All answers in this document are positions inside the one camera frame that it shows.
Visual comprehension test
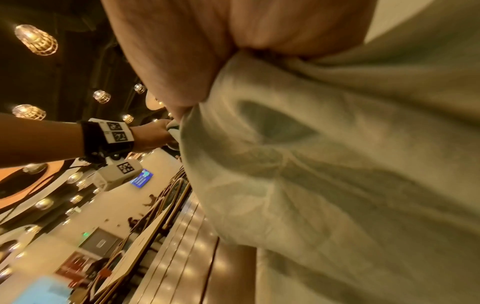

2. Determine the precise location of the person's left hand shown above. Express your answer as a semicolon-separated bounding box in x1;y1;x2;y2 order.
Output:
129;118;181;154

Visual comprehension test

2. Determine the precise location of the person's right hand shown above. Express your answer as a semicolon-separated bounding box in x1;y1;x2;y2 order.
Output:
100;0;376;120

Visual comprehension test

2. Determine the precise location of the pale leaf-print tablecloth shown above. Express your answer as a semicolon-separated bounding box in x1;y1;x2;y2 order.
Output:
166;0;480;304

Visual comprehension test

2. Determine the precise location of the person's left forearm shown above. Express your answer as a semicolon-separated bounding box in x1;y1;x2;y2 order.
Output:
0;113;85;169

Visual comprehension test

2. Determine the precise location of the black marker wristband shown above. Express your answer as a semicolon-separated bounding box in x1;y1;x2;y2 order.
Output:
76;118;136;164

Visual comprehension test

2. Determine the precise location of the light wooden dining table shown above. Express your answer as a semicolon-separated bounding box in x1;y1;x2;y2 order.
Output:
91;204;181;297

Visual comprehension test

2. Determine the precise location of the cluster of ceiling pendant lamps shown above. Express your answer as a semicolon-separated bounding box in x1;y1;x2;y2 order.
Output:
0;23;168;276

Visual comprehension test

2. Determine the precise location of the blue wall screen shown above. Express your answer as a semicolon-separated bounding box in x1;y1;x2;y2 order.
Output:
130;168;155;189

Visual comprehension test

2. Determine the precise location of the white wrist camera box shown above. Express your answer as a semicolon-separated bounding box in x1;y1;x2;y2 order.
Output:
93;160;146;191

